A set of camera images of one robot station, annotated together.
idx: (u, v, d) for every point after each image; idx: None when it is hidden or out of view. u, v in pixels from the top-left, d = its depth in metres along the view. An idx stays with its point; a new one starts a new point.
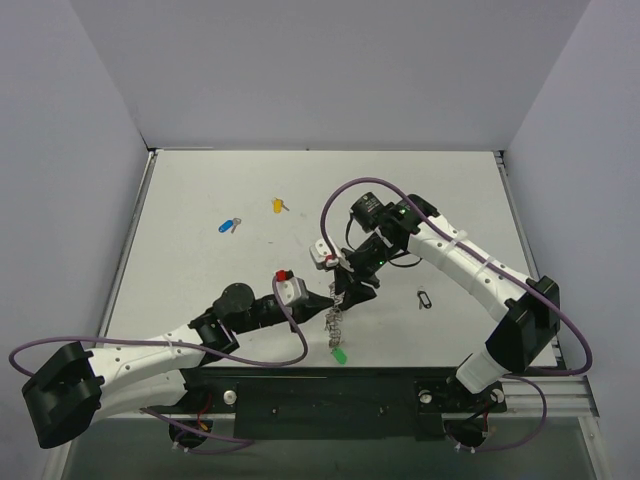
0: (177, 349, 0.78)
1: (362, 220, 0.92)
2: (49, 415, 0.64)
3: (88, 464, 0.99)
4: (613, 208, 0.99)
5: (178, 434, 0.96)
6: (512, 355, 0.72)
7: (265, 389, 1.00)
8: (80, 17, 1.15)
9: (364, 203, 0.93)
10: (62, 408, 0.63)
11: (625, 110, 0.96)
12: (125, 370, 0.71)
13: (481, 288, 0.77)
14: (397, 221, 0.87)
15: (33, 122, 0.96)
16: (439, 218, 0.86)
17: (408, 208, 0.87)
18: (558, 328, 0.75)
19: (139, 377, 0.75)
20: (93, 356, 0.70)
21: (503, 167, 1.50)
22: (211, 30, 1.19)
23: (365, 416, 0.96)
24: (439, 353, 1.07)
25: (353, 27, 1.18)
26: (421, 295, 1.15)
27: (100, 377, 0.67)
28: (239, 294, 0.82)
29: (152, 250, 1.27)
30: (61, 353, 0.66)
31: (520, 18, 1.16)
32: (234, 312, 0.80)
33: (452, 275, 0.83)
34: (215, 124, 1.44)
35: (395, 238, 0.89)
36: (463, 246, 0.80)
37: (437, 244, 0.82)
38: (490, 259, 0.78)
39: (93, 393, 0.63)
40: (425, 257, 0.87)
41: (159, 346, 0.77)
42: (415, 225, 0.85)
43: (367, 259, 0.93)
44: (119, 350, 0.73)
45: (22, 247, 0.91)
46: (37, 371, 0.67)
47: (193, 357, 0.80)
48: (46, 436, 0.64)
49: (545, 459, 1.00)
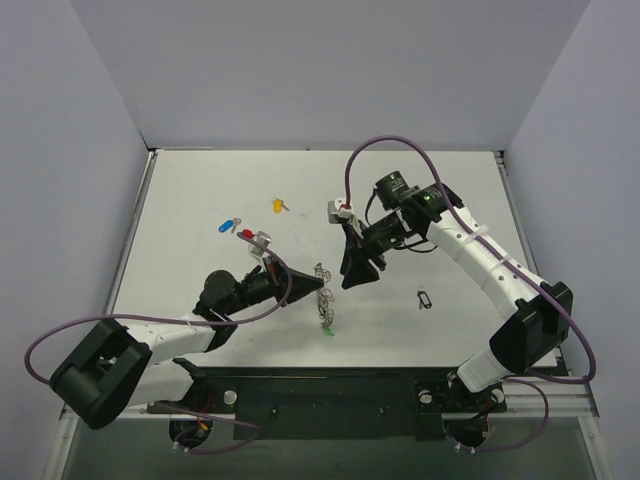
0: (194, 328, 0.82)
1: (384, 198, 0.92)
2: (98, 388, 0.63)
3: (88, 465, 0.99)
4: (613, 209, 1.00)
5: (178, 434, 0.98)
6: (516, 355, 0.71)
7: (264, 389, 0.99)
8: (80, 18, 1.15)
9: (390, 181, 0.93)
10: (113, 376, 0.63)
11: (624, 110, 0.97)
12: (160, 340, 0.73)
13: (493, 285, 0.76)
14: (419, 205, 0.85)
15: (33, 122, 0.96)
16: (462, 210, 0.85)
17: (433, 195, 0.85)
18: (564, 336, 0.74)
19: (167, 352, 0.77)
20: (130, 328, 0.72)
21: (502, 167, 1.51)
22: (212, 30, 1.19)
23: (365, 416, 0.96)
24: (440, 353, 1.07)
25: (354, 28, 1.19)
26: (421, 295, 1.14)
27: (144, 343, 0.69)
28: (220, 281, 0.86)
29: (152, 250, 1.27)
30: (97, 330, 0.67)
31: (520, 18, 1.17)
32: (220, 298, 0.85)
33: (466, 269, 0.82)
34: (215, 124, 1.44)
35: (415, 224, 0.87)
36: (482, 240, 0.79)
37: (456, 235, 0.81)
38: (507, 257, 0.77)
39: (143, 355, 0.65)
40: (441, 247, 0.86)
41: (178, 324, 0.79)
42: (436, 214, 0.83)
43: (380, 232, 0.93)
44: (148, 325, 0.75)
45: (22, 246, 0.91)
46: (69, 355, 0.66)
47: (204, 333, 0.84)
48: (95, 411, 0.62)
49: (545, 459, 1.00)
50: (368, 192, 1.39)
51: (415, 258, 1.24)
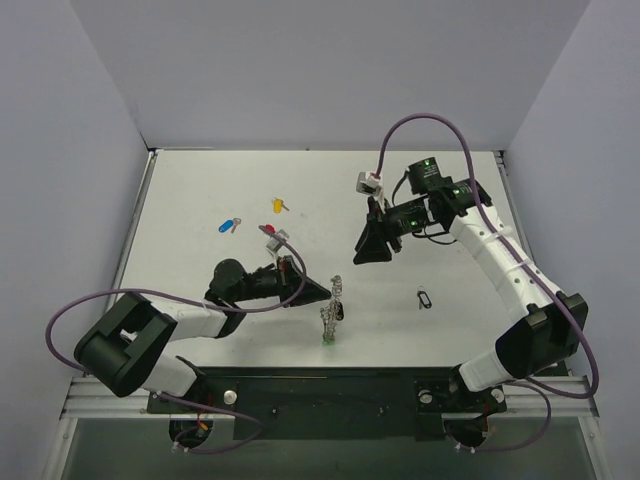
0: (208, 310, 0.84)
1: (415, 182, 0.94)
2: (125, 355, 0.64)
3: (88, 465, 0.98)
4: (612, 208, 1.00)
5: (178, 434, 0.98)
6: (520, 360, 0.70)
7: (264, 389, 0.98)
8: (80, 18, 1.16)
9: (423, 167, 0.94)
10: (140, 344, 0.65)
11: (624, 109, 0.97)
12: (181, 314, 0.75)
13: (508, 286, 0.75)
14: (448, 198, 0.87)
15: (33, 120, 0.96)
16: (489, 209, 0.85)
17: (463, 190, 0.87)
18: (575, 350, 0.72)
19: (182, 330, 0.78)
20: (153, 300, 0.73)
21: (502, 168, 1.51)
22: (212, 31, 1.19)
23: (365, 416, 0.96)
24: (440, 352, 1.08)
25: (355, 28, 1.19)
26: (421, 295, 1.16)
27: (168, 313, 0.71)
28: (230, 270, 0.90)
29: (152, 250, 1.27)
30: (123, 301, 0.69)
31: (520, 18, 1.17)
32: (230, 286, 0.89)
33: (484, 268, 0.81)
34: (215, 123, 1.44)
35: (442, 216, 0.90)
36: (504, 241, 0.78)
37: (479, 232, 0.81)
38: (528, 261, 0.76)
39: (168, 323, 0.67)
40: (464, 245, 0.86)
41: (195, 305, 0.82)
42: (463, 209, 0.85)
43: (402, 213, 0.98)
44: (168, 301, 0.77)
45: (23, 245, 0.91)
46: (96, 325, 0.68)
47: (216, 317, 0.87)
48: (124, 377, 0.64)
49: (545, 460, 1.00)
50: (368, 192, 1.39)
51: (413, 260, 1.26)
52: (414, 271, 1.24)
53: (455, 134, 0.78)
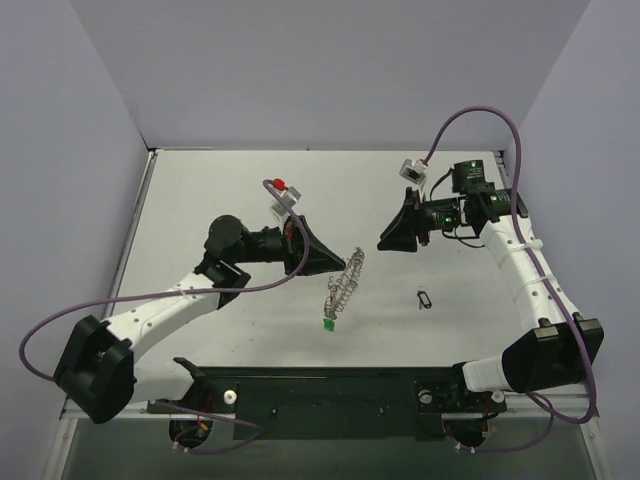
0: (191, 296, 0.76)
1: (457, 181, 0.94)
2: (92, 388, 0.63)
3: (87, 467, 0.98)
4: (613, 207, 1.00)
5: (178, 434, 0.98)
6: (520, 373, 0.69)
7: (265, 389, 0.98)
8: (80, 17, 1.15)
9: (468, 168, 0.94)
10: (102, 379, 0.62)
11: (624, 107, 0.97)
12: (147, 328, 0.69)
13: (525, 300, 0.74)
14: (484, 202, 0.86)
15: (34, 121, 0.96)
16: (524, 220, 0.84)
17: (501, 198, 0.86)
18: (585, 379, 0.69)
19: (165, 331, 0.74)
20: (111, 324, 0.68)
21: (503, 167, 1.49)
22: (211, 30, 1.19)
23: (366, 416, 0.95)
24: (439, 353, 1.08)
25: (354, 27, 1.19)
26: (421, 295, 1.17)
27: (127, 340, 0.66)
28: (227, 227, 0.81)
29: (151, 250, 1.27)
30: (78, 329, 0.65)
31: (520, 18, 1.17)
32: (227, 247, 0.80)
33: (505, 277, 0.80)
34: (215, 123, 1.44)
35: (475, 218, 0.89)
36: (530, 253, 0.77)
37: (507, 240, 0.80)
38: (551, 277, 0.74)
39: (124, 356, 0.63)
40: (490, 250, 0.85)
41: (171, 297, 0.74)
42: (496, 215, 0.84)
43: (438, 205, 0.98)
44: (133, 310, 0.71)
45: (22, 244, 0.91)
46: (63, 356, 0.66)
47: (208, 301, 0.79)
48: (98, 410, 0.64)
49: (546, 460, 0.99)
50: (369, 193, 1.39)
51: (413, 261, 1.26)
52: (414, 271, 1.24)
53: (508, 125, 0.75)
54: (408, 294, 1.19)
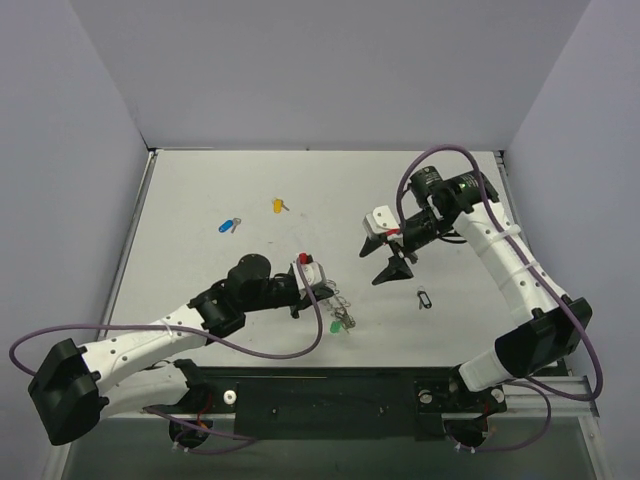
0: (177, 333, 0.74)
1: (418, 191, 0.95)
2: (56, 410, 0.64)
3: (87, 467, 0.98)
4: (612, 208, 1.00)
5: (178, 434, 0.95)
6: (519, 362, 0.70)
7: (265, 389, 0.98)
8: (80, 17, 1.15)
9: (424, 175, 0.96)
10: (64, 406, 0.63)
11: (623, 108, 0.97)
12: (121, 362, 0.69)
13: (513, 289, 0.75)
14: (453, 191, 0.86)
15: (34, 122, 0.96)
16: (496, 205, 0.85)
17: (468, 183, 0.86)
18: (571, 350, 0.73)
19: (144, 364, 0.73)
20: (87, 351, 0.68)
21: (503, 168, 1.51)
22: (211, 30, 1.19)
23: (366, 416, 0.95)
24: (438, 353, 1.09)
25: (354, 27, 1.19)
26: (421, 295, 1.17)
27: (95, 374, 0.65)
28: (258, 267, 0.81)
29: (152, 250, 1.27)
30: (54, 352, 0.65)
31: (520, 18, 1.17)
32: (249, 285, 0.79)
33: (488, 267, 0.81)
34: (215, 124, 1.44)
35: (444, 209, 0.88)
36: (511, 242, 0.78)
37: (485, 231, 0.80)
38: (533, 262, 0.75)
39: (89, 390, 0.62)
40: (468, 242, 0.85)
41: (156, 332, 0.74)
42: (468, 204, 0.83)
43: (417, 232, 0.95)
44: (115, 341, 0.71)
45: (22, 244, 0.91)
46: (39, 372, 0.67)
47: (196, 340, 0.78)
48: (57, 433, 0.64)
49: (546, 461, 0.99)
50: (369, 193, 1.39)
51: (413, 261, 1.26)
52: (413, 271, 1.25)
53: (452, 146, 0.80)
54: (408, 293, 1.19)
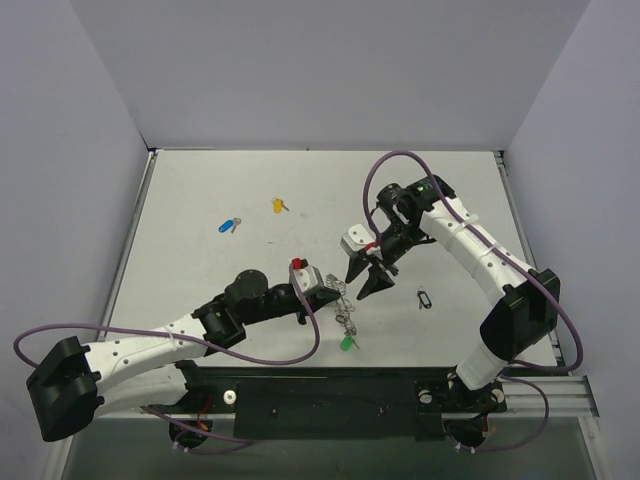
0: (178, 341, 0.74)
1: (384, 205, 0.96)
2: (54, 406, 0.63)
3: (87, 466, 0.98)
4: (613, 208, 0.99)
5: (177, 434, 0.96)
6: (504, 341, 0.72)
7: (265, 389, 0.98)
8: (80, 17, 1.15)
9: (389, 192, 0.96)
10: (63, 403, 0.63)
11: (624, 108, 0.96)
12: (122, 364, 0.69)
13: (483, 272, 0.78)
14: (413, 195, 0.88)
15: (33, 123, 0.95)
16: (454, 201, 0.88)
17: (426, 186, 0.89)
18: (553, 324, 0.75)
19: (146, 368, 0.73)
20: (90, 351, 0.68)
21: (503, 167, 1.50)
22: (211, 30, 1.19)
23: (365, 416, 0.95)
24: (438, 353, 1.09)
25: (354, 27, 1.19)
26: (421, 295, 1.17)
27: (97, 374, 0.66)
28: (253, 282, 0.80)
29: (152, 250, 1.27)
30: (58, 349, 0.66)
31: (520, 17, 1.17)
32: (245, 299, 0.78)
33: (458, 257, 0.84)
34: (215, 124, 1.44)
35: (408, 215, 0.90)
36: (472, 229, 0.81)
37: (447, 224, 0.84)
38: (496, 244, 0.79)
39: (89, 391, 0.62)
40: (435, 237, 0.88)
41: (159, 338, 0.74)
42: (429, 204, 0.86)
43: (394, 244, 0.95)
44: (117, 343, 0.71)
45: (22, 244, 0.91)
46: (40, 366, 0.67)
47: (197, 350, 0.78)
48: (51, 429, 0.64)
49: (545, 460, 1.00)
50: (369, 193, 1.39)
51: (413, 261, 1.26)
52: (413, 271, 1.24)
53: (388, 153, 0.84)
54: (408, 293, 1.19)
